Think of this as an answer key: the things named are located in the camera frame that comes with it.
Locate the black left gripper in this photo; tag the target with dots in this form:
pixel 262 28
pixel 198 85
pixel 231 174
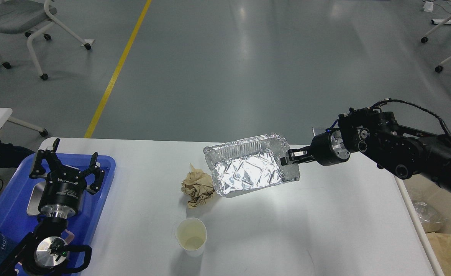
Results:
pixel 62 191

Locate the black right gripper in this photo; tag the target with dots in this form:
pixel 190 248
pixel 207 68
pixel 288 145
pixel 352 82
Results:
pixel 326 149

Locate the aluminium foil tray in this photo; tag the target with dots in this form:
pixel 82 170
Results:
pixel 250 164

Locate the square stainless steel dish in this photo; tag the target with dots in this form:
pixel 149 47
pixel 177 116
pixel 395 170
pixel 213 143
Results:
pixel 35 198

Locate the brown paper napkin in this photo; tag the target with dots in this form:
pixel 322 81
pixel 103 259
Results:
pixel 198 185

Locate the white paper cup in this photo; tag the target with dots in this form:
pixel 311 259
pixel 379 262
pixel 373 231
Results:
pixel 191 235

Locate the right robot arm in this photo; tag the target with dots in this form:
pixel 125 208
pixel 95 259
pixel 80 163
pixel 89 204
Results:
pixel 401 150

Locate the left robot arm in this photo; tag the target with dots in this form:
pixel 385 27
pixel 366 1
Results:
pixel 43 251

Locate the person in dark jeans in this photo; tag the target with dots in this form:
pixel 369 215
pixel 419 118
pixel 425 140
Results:
pixel 11 155

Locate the blue plastic tray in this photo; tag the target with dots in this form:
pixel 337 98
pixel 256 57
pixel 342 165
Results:
pixel 15 223

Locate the beige plastic bin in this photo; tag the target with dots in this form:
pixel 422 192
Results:
pixel 418 188

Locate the clear plastic wrap in bin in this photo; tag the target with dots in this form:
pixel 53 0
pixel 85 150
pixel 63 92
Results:
pixel 430 219

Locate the grey office chair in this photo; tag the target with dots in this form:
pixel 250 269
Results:
pixel 35 19

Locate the brown paper in bin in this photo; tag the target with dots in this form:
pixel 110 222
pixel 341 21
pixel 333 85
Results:
pixel 441 245

